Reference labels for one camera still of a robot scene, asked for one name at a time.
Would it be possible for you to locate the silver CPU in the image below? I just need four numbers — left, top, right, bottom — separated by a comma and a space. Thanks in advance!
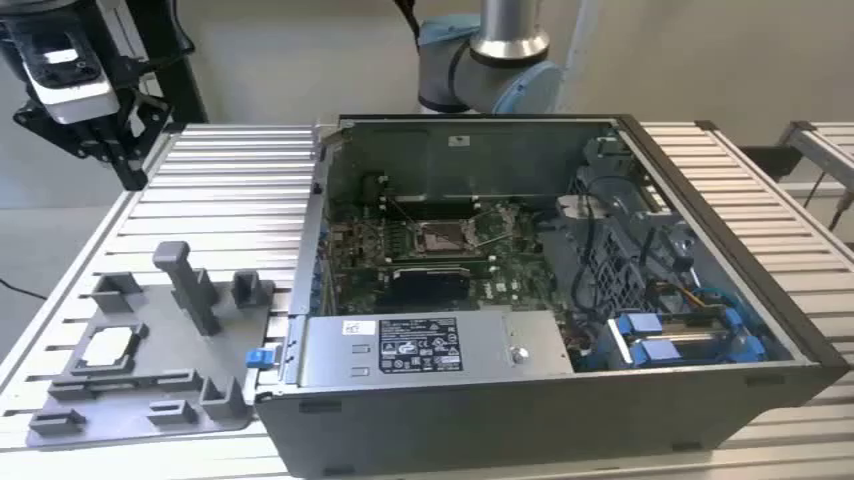
79, 329, 143, 370

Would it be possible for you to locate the black RAM slot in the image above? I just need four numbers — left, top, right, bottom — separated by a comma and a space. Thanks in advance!
333, 254, 499, 269

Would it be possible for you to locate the CPU socket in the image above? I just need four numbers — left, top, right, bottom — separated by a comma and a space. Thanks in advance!
413, 220, 479, 255

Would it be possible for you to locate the grey parts rack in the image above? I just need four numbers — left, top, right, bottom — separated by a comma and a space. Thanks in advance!
26, 241, 279, 436

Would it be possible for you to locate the metal socket cover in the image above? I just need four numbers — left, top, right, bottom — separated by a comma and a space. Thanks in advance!
390, 195, 483, 224

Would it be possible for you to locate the silver power supply unit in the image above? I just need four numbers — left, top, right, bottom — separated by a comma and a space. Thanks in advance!
293, 309, 577, 391

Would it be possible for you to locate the green Dell motherboard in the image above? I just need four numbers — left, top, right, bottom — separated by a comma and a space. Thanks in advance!
323, 199, 575, 321

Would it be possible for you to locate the black PC case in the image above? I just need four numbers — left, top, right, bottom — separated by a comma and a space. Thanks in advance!
253, 113, 849, 464

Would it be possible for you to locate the grey metal drive cage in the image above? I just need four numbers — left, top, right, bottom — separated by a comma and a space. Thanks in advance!
539, 137, 796, 374

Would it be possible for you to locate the blue disk carrier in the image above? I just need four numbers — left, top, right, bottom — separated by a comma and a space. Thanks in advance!
617, 312, 664, 335
630, 339, 684, 364

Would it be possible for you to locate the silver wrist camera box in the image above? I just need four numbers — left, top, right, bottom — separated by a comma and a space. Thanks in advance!
0, 29, 126, 126

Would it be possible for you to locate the black metal stand post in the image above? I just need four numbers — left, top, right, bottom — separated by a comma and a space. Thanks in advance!
143, 0, 210, 125

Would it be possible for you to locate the thin black floor cable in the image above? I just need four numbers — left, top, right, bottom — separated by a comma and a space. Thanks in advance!
0, 278, 43, 302

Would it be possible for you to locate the thin wire locking lever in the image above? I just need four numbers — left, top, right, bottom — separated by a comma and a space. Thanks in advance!
393, 198, 429, 225

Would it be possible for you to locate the black cable in case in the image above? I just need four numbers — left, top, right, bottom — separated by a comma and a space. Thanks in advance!
570, 182, 606, 321

